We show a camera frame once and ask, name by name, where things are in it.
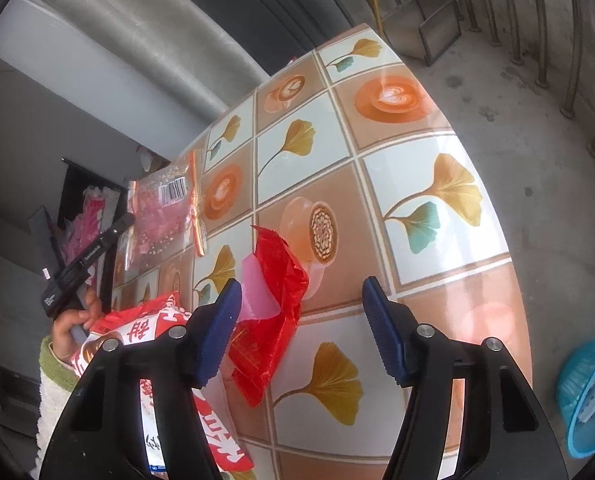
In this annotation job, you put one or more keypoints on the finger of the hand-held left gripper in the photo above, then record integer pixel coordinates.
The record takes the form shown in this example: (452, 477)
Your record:
(108, 237)

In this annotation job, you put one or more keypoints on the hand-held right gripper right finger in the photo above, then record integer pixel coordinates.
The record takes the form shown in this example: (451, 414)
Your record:
(387, 335)

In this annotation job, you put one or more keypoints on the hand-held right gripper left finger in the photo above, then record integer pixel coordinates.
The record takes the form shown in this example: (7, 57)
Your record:
(217, 340)

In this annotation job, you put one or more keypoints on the clear zip bag pink print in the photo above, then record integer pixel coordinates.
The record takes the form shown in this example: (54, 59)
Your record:
(162, 215)

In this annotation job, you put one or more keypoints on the red and white plastic bag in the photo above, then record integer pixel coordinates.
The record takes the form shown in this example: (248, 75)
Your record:
(132, 330)

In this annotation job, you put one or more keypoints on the red plastic wrapper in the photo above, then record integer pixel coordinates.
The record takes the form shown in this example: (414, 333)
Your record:
(277, 285)

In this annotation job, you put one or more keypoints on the blue plastic basket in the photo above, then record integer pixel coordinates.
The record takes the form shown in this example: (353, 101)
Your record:
(582, 390)

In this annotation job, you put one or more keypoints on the person's left forearm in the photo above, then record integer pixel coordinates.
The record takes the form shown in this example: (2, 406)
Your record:
(54, 400)

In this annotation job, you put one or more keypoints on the person's left hand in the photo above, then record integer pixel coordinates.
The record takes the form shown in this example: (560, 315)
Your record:
(69, 332)

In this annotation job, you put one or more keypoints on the pink floral blanket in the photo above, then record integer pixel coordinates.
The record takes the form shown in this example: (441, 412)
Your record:
(89, 220)

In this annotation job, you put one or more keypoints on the patterned tablecloth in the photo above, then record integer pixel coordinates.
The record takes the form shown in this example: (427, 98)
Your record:
(402, 170)

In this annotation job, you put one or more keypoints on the metal railing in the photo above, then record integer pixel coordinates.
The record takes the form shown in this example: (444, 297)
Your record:
(537, 45)

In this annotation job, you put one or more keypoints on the black bed frame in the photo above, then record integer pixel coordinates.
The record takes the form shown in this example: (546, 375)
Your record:
(77, 170)

